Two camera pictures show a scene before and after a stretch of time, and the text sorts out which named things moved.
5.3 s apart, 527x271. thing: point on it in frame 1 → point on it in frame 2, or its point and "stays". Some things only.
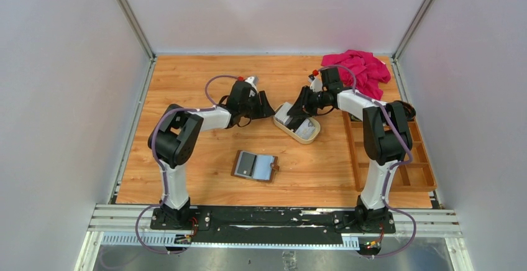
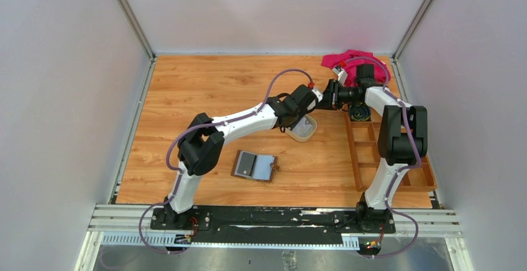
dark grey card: [247, 164] stays
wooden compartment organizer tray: [415, 176] stays
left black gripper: [263, 109] → [302, 114]
